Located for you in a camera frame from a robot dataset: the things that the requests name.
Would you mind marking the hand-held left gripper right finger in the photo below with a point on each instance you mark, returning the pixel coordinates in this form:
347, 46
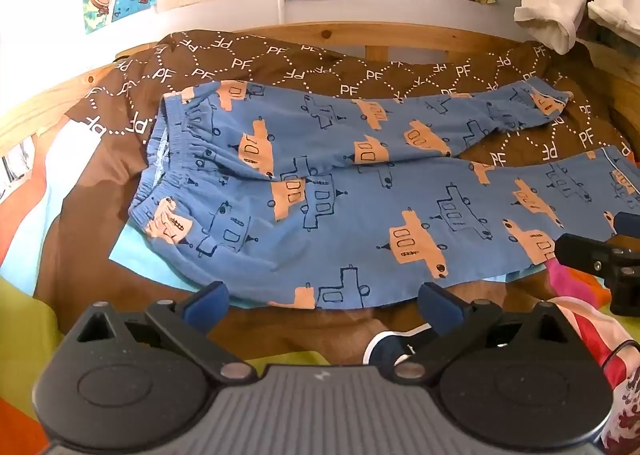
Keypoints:
435, 302

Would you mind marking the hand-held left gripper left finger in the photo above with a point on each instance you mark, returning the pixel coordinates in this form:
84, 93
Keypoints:
212, 302

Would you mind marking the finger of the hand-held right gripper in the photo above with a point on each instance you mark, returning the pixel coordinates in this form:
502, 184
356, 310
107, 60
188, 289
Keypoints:
580, 252
627, 224

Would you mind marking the blue pants with orange print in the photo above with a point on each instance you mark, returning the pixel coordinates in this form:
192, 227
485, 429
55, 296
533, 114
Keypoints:
350, 235

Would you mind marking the dark blue white cloth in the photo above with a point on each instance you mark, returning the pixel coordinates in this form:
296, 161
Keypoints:
395, 345

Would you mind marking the red white patterned cloth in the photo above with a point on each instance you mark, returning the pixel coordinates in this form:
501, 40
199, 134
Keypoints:
625, 410

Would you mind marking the brown multicoloured printed blanket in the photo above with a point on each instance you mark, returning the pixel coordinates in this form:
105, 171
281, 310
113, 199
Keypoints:
300, 65

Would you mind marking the wooden bed frame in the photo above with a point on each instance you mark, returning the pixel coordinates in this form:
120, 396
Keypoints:
310, 34

